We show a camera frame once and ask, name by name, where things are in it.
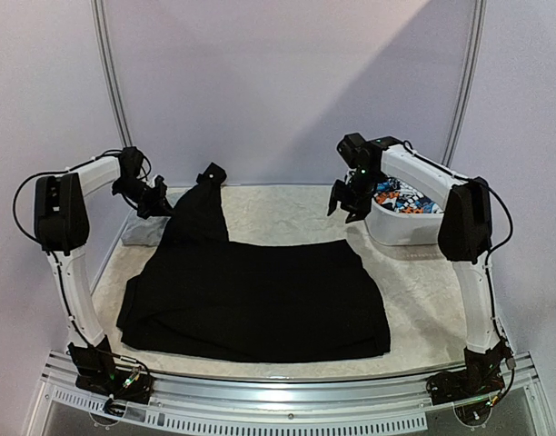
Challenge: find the black garment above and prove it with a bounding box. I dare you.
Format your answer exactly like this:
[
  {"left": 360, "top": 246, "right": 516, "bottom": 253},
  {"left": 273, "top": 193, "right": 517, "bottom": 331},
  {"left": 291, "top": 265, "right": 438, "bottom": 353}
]
[{"left": 116, "top": 164, "right": 391, "bottom": 363}]

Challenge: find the navy printed garment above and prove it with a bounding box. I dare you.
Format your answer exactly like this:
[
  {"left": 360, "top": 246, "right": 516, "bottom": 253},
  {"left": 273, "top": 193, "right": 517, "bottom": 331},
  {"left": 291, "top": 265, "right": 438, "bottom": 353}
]
[{"left": 373, "top": 177, "right": 443, "bottom": 214}]

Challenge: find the aluminium left corner post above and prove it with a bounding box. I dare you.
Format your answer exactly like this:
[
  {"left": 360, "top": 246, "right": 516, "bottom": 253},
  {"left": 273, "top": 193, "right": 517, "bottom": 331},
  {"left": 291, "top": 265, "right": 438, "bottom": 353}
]
[{"left": 90, "top": 0, "right": 140, "bottom": 148}]

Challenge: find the aluminium corner post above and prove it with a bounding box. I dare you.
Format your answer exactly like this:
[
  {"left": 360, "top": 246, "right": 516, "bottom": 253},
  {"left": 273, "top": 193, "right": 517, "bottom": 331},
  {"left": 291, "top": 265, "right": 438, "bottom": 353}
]
[
  {"left": 90, "top": 0, "right": 140, "bottom": 148},
  {"left": 442, "top": 0, "right": 487, "bottom": 167}
]

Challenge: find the grey t-shirt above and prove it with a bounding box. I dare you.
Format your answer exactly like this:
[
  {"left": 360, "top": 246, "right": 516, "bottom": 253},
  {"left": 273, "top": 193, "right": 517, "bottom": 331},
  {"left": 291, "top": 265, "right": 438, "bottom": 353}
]
[{"left": 121, "top": 213, "right": 169, "bottom": 247}]

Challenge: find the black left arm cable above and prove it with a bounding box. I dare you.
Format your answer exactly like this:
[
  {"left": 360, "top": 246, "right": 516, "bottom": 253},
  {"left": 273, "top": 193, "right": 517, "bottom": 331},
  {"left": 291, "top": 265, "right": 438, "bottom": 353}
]
[{"left": 12, "top": 147, "right": 154, "bottom": 337}]

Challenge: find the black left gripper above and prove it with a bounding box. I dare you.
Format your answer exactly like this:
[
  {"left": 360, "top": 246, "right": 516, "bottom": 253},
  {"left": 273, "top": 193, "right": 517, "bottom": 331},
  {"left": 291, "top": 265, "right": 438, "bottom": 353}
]
[{"left": 114, "top": 176, "right": 176, "bottom": 219}]

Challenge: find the aluminium front rail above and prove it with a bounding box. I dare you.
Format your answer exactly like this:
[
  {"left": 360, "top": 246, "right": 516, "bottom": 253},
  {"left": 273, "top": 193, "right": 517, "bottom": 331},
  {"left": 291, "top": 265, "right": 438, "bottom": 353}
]
[{"left": 27, "top": 352, "right": 555, "bottom": 435}]

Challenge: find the translucent white laundry basket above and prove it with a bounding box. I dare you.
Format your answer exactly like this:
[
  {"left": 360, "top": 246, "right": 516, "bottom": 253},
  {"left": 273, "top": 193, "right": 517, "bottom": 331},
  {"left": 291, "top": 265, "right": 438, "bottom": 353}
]
[{"left": 364, "top": 198, "right": 443, "bottom": 246}]

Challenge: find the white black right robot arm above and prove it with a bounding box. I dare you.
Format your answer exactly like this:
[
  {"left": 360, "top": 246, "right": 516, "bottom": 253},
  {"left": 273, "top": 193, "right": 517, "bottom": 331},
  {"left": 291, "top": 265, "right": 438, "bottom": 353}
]
[{"left": 327, "top": 133, "right": 501, "bottom": 355}]

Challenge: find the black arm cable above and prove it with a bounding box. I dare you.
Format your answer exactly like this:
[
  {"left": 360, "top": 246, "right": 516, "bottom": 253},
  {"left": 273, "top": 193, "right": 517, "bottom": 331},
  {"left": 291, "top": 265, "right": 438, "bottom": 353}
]
[
  {"left": 402, "top": 141, "right": 518, "bottom": 364},
  {"left": 12, "top": 147, "right": 154, "bottom": 337}
]

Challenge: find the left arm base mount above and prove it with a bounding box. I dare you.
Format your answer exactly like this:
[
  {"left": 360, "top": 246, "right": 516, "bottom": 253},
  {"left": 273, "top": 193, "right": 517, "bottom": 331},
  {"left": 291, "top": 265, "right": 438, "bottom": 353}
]
[{"left": 68, "top": 337, "right": 154, "bottom": 404}]

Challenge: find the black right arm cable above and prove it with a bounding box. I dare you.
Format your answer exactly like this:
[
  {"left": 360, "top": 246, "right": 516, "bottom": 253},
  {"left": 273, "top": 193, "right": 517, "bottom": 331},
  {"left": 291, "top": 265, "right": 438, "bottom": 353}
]
[{"left": 402, "top": 141, "right": 518, "bottom": 364}]

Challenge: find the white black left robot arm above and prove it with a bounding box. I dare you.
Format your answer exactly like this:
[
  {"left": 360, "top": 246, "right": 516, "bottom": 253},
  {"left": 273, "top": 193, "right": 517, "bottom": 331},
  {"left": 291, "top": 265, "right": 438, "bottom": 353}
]
[{"left": 34, "top": 147, "right": 173, "bottom": 348}]

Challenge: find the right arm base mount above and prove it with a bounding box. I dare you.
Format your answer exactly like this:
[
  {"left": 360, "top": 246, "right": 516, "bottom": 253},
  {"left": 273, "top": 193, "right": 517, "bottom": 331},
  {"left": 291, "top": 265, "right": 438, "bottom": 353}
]
[{"left": 425, "top": 358, "right": 516, "bottom": 408}]

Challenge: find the aluminium right corner post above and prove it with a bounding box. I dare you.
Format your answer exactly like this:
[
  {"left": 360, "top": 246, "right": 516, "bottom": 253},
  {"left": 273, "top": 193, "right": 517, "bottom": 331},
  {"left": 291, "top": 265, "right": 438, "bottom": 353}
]
[{"left": 442, "top": 0, "right": 487, "bottom": 167}]

